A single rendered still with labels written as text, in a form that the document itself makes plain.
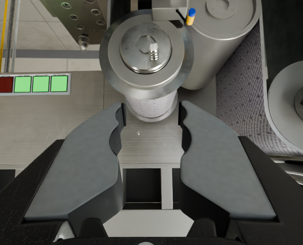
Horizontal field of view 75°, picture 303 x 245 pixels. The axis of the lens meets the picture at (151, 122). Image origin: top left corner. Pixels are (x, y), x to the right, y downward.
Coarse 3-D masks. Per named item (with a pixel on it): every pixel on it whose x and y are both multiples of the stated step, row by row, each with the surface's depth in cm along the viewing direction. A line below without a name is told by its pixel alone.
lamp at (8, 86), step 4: (0, 80) 64; (4, 80) 64; (8, 80) 64; (12, 80) 64; (0, 84) 64; (4, 84) 64; (8, 84) 64; (0, 88) 64; (4, 88) 64; (8, 88) 64
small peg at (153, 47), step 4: (152, 44) 25; (156, 44) 25; (148, 48) 25; (152, 48) 25; (156, 48) 25; (152, 52) 25; (156, 52) 26; (152, 56) 27; (156, 56) 27; (152, 60) 28; (156, 60) 28
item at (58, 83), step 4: (52, 76) 64; (56, 76) 64; (60, 76) 64; (64, 76) 64; (52, 80) 64; (56, 80) 64; (60, 80) 64; (64, 80) 64; (52, 84) 64; (56, 84) 63; (60, 84) 63; (64, 84) 63; (52, 88) 63; (56, 88) 63; (60, 88) 63; (64, 88) 63
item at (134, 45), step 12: (144, 24) 29; (132, 36) 29; (144, 36) 29; (156, 36) 28; (168, 36) 28; (120, 48) 28; (132, 48) 28; (144, 48) 28; (168, 48) 28; (132, 60) 28; (144, 60) 28; (168, 60) 29; (144, 72) 29
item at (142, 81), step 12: (120, 24) 30; (132, 24) 30; (156, 24) 30; (168, 24) 30; (120, 36) 30; (180, 36) 29; (108, 48) 29; (180, 48) 29; (120, 60) 29; (180, 60) 29; (120, 72) 29; (132, 72) 29; (156, 72) 29; (168, 72) 29; (132, 84) 29; (144, 84) 29; (156, 84) 29
